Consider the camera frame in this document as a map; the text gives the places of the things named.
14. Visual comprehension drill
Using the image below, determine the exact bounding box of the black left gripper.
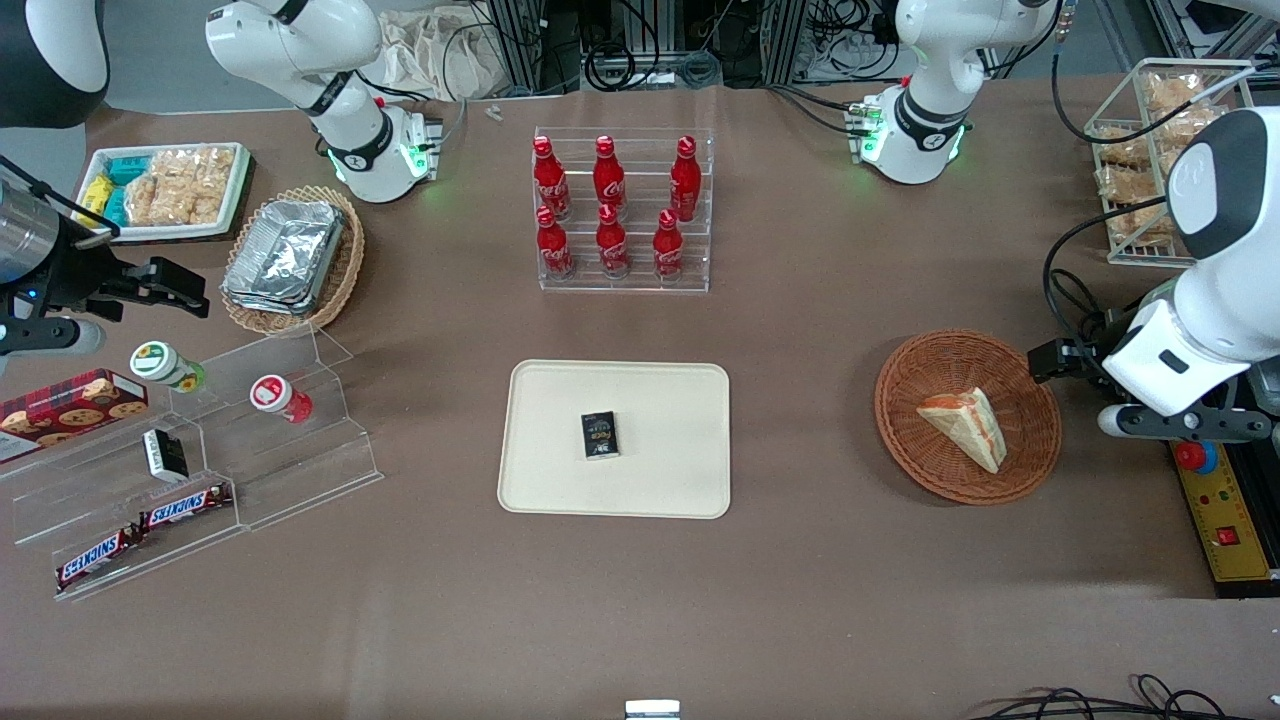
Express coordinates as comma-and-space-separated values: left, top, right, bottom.
1028, 339, 1109, 384

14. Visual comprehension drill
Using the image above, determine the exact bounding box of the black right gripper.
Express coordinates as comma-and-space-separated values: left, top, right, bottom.
30, 230, 212, 323

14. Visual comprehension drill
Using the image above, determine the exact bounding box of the triangular sandwich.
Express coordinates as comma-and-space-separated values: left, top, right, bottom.
916, 387, 1008, 475

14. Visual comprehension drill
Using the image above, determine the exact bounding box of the white rectangular snack tray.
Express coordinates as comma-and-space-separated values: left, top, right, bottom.
77, 142, 253, 244

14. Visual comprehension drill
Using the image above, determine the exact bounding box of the aluminium foil tray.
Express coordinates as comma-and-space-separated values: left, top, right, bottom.
224, 199, 347, 306
222, 285, 315, 318

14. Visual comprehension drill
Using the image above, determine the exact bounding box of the oval tan wicker basket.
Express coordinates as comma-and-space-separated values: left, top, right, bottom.
220, 185, 366, 338

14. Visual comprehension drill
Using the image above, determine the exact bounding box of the round brown wicker basket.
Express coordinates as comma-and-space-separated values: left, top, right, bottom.
874, 329, 1064, 506

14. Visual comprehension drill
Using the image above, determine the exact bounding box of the cream plastic tray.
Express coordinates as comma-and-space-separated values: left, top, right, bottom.
497, 359, 732, 520

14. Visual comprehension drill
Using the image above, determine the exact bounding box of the green cup sunflower lid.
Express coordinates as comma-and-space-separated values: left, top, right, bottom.
130, 341, 209, 395

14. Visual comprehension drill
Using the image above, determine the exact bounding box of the clear rice cracker bag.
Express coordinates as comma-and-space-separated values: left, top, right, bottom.
150, 147, 237, 196
124, 175, 223, 227

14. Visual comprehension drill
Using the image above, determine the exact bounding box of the red cup white lid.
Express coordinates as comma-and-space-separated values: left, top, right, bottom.
249, 374, 314, 425

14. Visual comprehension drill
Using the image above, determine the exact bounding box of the red cookie box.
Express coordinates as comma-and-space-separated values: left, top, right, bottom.
0, 369, 150, 464

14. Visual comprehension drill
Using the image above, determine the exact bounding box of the fried snack bag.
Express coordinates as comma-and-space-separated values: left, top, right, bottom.
1098, 165, 1167, 206
1110, 203, 1179, 247
1143, 72, 1208, 113
1152, 106, 1229, 151
1094, 126, 1152, 169

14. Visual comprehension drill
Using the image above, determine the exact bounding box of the small black white box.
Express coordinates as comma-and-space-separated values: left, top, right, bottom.
142, 428, 190, 484

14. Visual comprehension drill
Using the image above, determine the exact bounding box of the snickers chocolate bar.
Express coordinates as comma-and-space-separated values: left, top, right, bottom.
54, 526, 144, 592
139, 483, 234, 532

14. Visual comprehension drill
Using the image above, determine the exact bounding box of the clear acrylic stepped stand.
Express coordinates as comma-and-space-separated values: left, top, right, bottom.
165, 325, 385, 532
0, 430, 243, 602

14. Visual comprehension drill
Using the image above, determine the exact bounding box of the yellow control panel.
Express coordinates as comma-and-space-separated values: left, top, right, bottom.
1170, 438, 1280, 584

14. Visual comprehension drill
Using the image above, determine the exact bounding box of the black cooking appliance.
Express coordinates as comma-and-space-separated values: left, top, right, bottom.
1165, 435, 1280, 601

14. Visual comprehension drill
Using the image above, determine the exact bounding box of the cream cloth bag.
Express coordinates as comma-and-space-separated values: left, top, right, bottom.
378, 8, 503, 101

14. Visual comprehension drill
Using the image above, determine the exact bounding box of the red cola bottle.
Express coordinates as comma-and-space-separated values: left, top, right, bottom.
594, 135, 628, 214
536, 206, 576, 282
596, 204, 632, 280
533, 136, 572, 222
652, 209, 687, 282
669, 136, 703, 223

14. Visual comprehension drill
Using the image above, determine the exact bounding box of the clear acrylic bottle rack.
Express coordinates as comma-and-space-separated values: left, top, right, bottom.
533, 127, 717, 294

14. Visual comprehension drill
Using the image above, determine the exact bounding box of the black appliance power cable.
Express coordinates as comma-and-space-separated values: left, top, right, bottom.
1045, 268, 1126, 346

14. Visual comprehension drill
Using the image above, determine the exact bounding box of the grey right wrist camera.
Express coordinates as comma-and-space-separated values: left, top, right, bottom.
0, 317, 107, 358

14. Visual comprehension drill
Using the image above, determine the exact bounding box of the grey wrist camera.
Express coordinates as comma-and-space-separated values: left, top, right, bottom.
0, 317, 107, 358
1098, 403, 1278, 443

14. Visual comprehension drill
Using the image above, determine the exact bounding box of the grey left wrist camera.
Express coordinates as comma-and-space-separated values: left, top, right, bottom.
1098, 403, 1278, 443

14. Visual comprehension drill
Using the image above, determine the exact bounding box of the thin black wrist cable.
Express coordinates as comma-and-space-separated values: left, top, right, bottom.
0, 155, 123, 239

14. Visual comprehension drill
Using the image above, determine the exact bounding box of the white wire basket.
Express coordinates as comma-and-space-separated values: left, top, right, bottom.
1085, 58, 1257, 267

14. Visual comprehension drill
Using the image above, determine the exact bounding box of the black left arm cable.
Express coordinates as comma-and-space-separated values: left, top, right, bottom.
1043, 0, 1256, 346

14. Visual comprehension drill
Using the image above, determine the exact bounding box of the black cable bundle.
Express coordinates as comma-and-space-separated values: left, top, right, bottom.
965, 673, 1280, 720

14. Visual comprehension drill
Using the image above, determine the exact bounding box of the aluminium frame post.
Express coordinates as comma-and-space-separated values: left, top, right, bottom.
762, 0, 813, 87
488, 0, 547, 97

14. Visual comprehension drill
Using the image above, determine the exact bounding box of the coiled grey hose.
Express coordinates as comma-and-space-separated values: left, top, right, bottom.
584, 45, 723, 93

